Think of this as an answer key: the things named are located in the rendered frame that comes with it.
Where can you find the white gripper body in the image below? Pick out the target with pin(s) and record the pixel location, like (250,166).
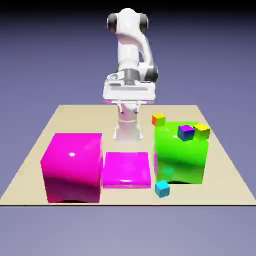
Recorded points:
(130,94)

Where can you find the small yellow cube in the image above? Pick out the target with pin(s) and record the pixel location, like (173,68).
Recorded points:
(203,131)

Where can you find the large green box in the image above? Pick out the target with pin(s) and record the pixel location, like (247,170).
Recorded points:
(180,160)

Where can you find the large flat magenta box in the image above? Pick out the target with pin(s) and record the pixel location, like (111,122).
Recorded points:
(126,169)

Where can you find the large tall magenta box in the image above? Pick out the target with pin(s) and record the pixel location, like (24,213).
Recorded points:
(72,166)

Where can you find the small orange cube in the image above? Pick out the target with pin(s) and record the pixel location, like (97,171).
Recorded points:
(158,119)

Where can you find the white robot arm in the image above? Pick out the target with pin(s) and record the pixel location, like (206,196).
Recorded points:
(130,40)

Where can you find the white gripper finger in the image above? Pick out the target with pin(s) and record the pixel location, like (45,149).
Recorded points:
(121,109)
(136,109)

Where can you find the small purple cube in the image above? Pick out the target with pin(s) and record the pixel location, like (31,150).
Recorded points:
(186,133)

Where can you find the small cyan cube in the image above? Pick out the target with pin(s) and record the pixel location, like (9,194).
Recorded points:
(162,189)

